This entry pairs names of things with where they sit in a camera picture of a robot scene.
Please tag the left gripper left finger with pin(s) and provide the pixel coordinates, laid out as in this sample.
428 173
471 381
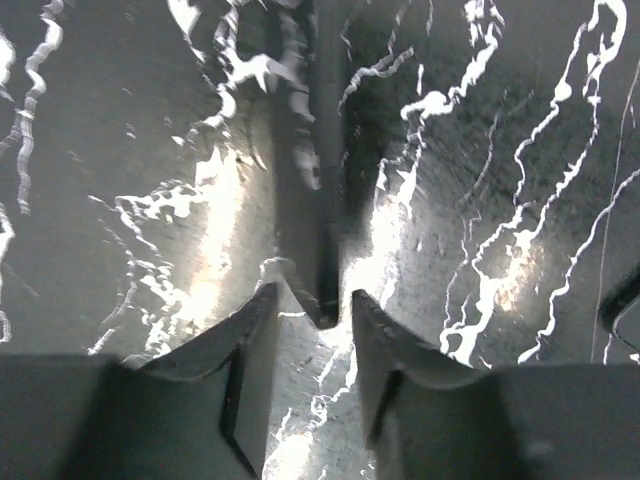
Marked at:
200 411

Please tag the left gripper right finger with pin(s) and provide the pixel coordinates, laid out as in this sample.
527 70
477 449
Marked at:
427 416

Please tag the black smartphone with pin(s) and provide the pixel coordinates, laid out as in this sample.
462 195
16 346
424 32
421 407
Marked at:
620 313
307 70

